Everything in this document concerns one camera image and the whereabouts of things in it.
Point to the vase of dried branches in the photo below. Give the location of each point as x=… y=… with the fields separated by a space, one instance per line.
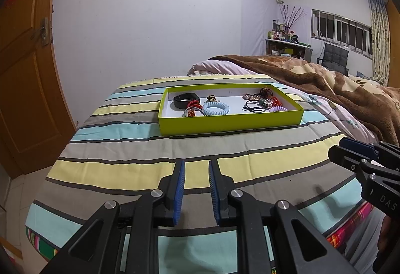
x=292 y=16

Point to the person's grey clothing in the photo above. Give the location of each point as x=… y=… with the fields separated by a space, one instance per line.
x=362 y=245

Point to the green cardboard box tray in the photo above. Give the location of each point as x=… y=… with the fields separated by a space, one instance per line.
x=231 y=125

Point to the metal door latch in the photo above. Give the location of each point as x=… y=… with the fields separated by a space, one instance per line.
x=43 y=31

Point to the colourful striped cloth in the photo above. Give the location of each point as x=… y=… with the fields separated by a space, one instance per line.
x=343 y=230

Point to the wooden door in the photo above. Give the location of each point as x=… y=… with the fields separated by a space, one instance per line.
x=28 y=89

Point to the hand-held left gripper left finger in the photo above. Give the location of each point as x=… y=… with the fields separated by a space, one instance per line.
x=178 y=199

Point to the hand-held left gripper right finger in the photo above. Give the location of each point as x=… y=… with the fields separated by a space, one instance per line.
x=215 y=199

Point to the black silicone wristband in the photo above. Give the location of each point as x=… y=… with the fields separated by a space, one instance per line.
x=178 y=103

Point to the gold and black hair accessory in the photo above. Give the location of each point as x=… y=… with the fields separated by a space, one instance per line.
x=211 y=98

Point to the wooden shelf desk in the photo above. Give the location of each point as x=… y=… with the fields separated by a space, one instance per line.
x=287 y=48

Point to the black office chair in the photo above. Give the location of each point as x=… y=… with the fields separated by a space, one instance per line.
x=336 y=56

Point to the barred window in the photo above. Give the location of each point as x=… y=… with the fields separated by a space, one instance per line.
x=343 y=33

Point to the patterned curtain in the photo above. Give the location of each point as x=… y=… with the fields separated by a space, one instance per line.
x=379 y=42

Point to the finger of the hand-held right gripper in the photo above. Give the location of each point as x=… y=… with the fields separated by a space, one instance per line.
x=356 y=145
x=343 y=158

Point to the group of bottles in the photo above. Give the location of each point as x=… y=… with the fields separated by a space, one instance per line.
x=279 y=33

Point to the brown fleece blanket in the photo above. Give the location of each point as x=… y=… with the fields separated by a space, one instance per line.
x=312 y=83

